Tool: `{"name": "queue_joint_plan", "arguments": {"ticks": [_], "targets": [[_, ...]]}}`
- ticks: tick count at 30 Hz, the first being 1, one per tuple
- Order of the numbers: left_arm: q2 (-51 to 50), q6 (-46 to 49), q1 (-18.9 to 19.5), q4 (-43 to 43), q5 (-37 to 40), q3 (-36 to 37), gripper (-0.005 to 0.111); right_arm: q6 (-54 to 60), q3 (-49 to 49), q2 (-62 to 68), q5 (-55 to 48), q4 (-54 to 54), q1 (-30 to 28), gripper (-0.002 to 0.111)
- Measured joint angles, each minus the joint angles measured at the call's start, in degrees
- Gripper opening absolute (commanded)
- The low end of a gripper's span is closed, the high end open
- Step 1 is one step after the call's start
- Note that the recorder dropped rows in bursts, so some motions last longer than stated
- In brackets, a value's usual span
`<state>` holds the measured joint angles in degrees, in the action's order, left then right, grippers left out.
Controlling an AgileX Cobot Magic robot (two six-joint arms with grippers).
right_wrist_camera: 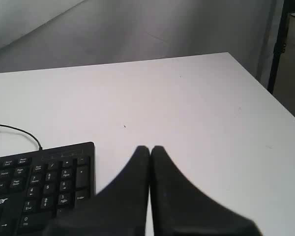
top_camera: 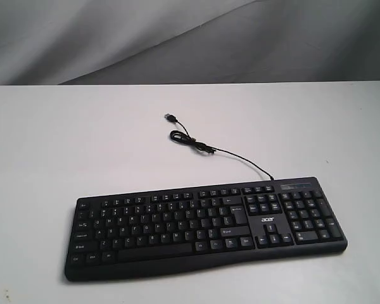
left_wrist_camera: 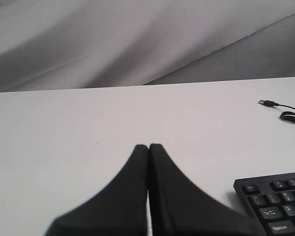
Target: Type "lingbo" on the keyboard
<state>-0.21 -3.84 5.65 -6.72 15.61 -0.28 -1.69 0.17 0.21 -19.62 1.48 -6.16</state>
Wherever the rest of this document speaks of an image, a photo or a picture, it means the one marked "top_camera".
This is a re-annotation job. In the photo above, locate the black Acer keyboard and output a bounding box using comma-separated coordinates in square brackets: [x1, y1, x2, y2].
[64, 177, 348, 282]

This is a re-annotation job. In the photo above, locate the grey backdrop cloth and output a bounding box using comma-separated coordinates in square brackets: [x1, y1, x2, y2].
[0, 1, 380, 85]

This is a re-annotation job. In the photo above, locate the black USB cable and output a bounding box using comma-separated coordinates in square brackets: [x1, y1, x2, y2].
[163, 111, 276, 182]

